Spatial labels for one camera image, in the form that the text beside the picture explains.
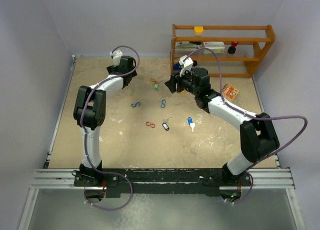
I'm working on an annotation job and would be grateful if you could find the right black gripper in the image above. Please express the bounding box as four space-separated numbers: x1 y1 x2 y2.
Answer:
164 66 199 96

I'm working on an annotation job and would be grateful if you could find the key with green tag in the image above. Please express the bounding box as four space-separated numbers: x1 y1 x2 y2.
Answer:
153 81 161 90

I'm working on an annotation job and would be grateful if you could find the orange carabiner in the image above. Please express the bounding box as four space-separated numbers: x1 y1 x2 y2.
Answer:
150 78 158 84

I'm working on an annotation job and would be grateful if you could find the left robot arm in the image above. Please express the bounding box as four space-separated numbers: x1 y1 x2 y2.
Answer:
73 56 137 186

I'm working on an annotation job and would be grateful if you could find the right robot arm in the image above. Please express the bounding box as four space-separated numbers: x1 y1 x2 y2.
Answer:
164 68 280 185

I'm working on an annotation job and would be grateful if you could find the blue stapler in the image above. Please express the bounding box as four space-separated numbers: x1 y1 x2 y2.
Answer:
173 61 198 72

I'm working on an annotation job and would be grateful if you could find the blue carabiner centre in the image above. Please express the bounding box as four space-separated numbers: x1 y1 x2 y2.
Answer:
161 99 166 108

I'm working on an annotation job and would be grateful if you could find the grey stapler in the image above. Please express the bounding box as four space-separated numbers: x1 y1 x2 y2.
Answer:
175 41 202 51

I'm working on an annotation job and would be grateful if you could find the key with blue tag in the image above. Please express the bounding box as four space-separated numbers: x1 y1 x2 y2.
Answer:
187 117 196 132

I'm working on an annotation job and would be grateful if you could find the red carabiner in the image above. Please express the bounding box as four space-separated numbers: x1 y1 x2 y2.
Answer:
145 121 156 128

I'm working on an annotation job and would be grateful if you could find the white and red box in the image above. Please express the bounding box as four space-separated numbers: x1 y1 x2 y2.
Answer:
203 42 225 54

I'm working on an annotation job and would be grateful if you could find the yellow lidded jar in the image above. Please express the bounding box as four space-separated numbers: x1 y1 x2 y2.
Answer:
193 26 204 36

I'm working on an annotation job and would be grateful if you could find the orange spiral notebook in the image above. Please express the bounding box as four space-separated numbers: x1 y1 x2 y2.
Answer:
222 84 239 102

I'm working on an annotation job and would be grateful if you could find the wooden shelf rack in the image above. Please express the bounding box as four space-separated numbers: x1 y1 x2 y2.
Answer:
170 24 276 78

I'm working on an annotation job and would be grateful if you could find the red and black stamp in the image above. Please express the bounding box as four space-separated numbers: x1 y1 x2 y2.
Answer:
227 42 239 55

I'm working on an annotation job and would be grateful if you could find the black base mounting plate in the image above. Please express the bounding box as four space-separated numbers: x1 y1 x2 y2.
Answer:
71 168 252 198

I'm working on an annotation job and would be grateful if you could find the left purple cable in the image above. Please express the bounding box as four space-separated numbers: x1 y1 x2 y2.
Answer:
80 46 140 211

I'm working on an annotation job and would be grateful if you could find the purple cable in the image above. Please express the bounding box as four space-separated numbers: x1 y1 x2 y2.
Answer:
80 46 140 211
187 48 308 205

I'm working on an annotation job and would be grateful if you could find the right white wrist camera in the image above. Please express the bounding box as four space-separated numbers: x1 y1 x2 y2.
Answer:
178 55 194 77

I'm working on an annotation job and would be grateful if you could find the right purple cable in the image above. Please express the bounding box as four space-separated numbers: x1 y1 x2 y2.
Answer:
187 48 308 205

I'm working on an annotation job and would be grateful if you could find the aluminium rail frame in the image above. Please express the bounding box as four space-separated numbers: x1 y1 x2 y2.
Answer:
17 54 306 230

